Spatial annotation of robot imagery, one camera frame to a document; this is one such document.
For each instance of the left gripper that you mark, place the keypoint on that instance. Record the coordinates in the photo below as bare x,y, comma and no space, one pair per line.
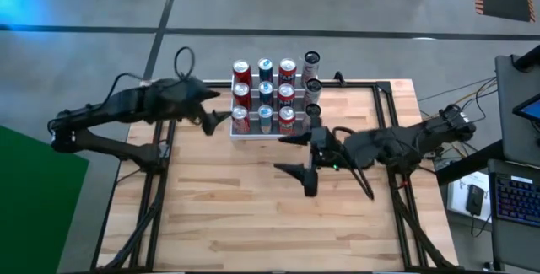
177,99

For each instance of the white three-step shelf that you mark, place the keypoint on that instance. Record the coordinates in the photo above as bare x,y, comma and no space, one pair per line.
253,136

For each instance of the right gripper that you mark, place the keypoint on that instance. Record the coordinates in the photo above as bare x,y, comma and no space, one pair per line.
327,152

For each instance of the green floor mat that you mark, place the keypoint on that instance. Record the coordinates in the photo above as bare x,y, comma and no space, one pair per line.
34,202

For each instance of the tablet screen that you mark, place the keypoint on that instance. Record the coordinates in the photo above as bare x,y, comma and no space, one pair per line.
532,110

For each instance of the red Coca-Cola can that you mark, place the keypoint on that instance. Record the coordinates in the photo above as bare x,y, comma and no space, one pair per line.
241,73
241,97
240,123

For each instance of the black diagonal bar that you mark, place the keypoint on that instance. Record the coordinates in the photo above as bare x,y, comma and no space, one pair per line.
468,165

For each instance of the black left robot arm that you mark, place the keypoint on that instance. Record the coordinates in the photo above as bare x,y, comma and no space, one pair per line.
109,107

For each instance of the backlit black keyboard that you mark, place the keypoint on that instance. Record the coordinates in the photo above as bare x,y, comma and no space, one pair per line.
516,200

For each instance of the black phone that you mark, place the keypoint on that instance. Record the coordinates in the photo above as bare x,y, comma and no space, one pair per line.
475,200

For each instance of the blue silver Red Bull can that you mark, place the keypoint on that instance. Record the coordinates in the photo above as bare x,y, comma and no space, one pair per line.
265,71
265,122
266,95

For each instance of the grey desk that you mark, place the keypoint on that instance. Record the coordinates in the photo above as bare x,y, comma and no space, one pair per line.
512,244
506,84

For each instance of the white Celsius can black lid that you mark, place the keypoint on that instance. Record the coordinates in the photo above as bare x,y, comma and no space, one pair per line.
309,73
311,97
311,114

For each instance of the white paper sheet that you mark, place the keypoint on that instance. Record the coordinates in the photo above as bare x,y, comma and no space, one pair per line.
457,198

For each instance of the black aluminium table frame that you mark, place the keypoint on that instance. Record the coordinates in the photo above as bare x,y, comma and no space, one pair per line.
363,84

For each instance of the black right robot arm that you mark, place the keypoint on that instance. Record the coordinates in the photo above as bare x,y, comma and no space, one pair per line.
401,143

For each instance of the red Fanta strawberry can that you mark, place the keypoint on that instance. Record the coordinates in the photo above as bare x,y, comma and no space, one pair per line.
286,124
286,97
287,76

